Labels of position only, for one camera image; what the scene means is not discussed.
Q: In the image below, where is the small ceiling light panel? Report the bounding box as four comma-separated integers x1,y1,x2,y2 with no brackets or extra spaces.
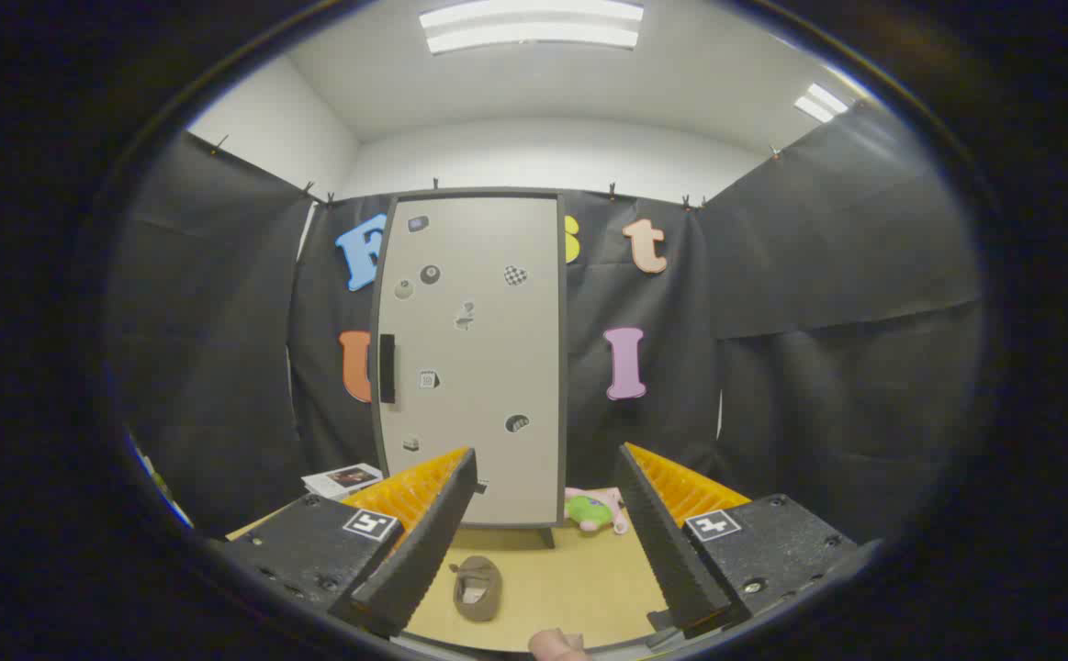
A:
794,83,849,123

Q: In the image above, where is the pink and green plush toy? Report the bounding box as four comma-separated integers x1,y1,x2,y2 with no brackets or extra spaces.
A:
565,487,629,535

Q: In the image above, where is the white photo cover book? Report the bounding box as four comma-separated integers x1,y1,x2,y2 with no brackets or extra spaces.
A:
302,464,384,501

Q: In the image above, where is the brown fuzzy shoe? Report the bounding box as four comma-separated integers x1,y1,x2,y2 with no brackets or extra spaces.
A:
453,555,503,622

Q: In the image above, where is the light grey shoe cabinet door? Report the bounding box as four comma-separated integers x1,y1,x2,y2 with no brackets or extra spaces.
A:
376,196,560,526

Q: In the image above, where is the large ceiling light panel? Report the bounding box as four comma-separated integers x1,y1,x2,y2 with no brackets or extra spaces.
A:
420,0,645,54

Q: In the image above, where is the black backdrop cloth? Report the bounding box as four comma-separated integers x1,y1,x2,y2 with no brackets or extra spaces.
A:
111,101,984,543

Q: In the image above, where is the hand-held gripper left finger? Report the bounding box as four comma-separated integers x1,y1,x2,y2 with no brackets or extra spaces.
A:
219,447,479,639

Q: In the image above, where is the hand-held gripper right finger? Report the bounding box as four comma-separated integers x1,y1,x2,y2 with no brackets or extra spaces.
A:
614,443,865,641

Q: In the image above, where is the dark grey shoe cabinet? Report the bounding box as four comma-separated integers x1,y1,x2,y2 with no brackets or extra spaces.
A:
368,188,571,550

